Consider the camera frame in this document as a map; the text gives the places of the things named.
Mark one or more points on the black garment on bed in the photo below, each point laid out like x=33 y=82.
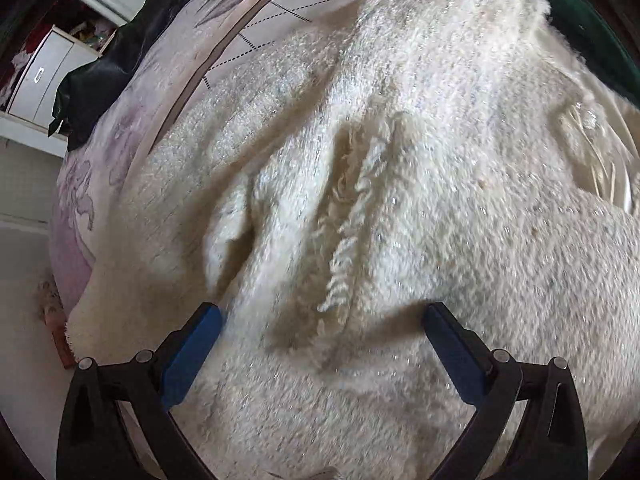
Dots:
x=89 y=90

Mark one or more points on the white floral quilted bedspread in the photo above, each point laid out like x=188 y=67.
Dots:
x=206 y=40

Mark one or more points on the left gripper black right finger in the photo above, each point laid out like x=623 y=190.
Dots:
x=550 y=442

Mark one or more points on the white drawer cabinet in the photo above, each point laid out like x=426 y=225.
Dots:
x=29 y=113

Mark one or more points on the green garment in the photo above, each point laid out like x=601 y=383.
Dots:
x=606 y=34

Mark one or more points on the white fluffy knit coat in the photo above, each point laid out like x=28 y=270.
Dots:
x=392 y=153

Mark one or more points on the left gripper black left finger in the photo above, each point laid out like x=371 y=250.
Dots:
x=93 y=442

